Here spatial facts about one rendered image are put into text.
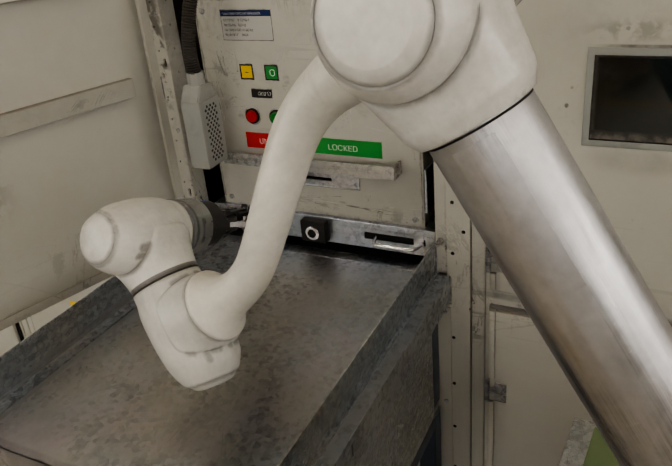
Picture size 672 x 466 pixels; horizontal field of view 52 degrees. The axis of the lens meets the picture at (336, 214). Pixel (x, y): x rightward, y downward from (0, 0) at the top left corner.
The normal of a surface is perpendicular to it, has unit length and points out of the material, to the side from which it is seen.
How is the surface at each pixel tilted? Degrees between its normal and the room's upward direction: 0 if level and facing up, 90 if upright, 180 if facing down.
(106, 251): 71
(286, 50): 90
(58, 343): 90
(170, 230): 62
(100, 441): 0
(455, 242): 90
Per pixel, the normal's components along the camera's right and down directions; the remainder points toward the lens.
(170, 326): -0.41, 0.04
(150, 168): 0.74, 0.23
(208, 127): 0.90, 0.12
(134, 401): -0.08, -0.90
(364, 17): -0.43, 0.27
